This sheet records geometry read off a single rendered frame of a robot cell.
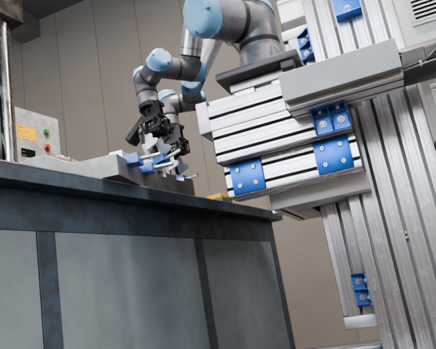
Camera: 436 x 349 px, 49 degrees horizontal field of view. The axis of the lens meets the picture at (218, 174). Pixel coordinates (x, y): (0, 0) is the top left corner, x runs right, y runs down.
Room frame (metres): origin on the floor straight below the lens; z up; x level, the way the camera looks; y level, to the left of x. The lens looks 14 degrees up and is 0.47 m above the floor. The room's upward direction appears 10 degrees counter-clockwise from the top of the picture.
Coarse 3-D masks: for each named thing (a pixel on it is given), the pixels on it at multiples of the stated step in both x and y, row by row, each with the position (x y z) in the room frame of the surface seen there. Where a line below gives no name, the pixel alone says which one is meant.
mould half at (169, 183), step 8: (160, 176) 1.49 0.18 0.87; (168, 176) 1.53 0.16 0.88; (160, 184) 1.48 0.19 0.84; (168, 184) 1.52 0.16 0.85; (176, 184) 1.57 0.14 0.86; (184, 184) 1.61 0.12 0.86; (192, 184) 1.66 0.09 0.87; (176, 192) 1.56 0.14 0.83; (184, 192) 1.60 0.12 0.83; (192, 192) 1.65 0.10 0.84
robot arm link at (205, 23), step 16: (192, 0) 1.12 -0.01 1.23; (208, 0) 1.09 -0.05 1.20; (224, 0) 1.12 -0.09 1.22; (240, 0) 1.16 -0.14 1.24; (192, 16) 1.13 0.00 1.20; (208, 16) 1.10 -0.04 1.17; (224, 16) 1.12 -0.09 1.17; (240, 16) 1.14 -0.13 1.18; (192, 32) 1.15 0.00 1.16; (208, 32) 1.14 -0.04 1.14; (224, 32) 1.15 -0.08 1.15; (240, 32) 1.17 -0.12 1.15
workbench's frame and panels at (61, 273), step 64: (0, 192) 0.94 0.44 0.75; (64, 192) 1.07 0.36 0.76; (128, 192) 1.23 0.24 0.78; (0, 256) 0.94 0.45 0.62; (64, 256) 1.08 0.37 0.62; (128, 256) 1.28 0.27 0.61; (192, 256) 1.56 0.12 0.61; (256, 256) 1.99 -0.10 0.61; (0, 320) 0.93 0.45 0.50; (64, 320) 1.07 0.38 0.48; (128, 320) 1.25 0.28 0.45; (192, 320) 1.51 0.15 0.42; (256, 320) 1.90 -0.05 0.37
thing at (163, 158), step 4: (172, 152) 1.48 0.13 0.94; (176, 152) 1.47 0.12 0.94; (160, 156) 1.47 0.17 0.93; (164, 156) 1.47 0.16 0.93; (168, 156) 1.48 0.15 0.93; (144, 160) 1.50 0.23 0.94; (148, 160) 1.49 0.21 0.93; (152, 160) 1.48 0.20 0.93; (156, 160) 1.48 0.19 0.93; (160, 160) 1.47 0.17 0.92; (164, 160) 1.47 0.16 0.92; (168, 160) 1.49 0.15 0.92; (156, 164) 1.48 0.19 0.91; (160, 168) 1.51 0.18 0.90; (160, 172) 1.52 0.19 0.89
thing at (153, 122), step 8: (144, 104) 1.51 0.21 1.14; (152, 104) 1.51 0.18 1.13; (160, 104) 1.51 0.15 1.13; (144, 112) 1.55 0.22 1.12; (152, 112) 1.52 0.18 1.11; (160, 112) 1.49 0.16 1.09; (144, 120) 1.50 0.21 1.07; (152, 120) 1.50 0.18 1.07; (160, 120) 1.50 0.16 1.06; (168, 120) 1.54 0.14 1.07; (144, 128) 1.50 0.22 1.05; (152, 128) 1.50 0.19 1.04; (160, 128) 1.50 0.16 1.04; (168, 128) 1.52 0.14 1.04; (160, 136) 1.54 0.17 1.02
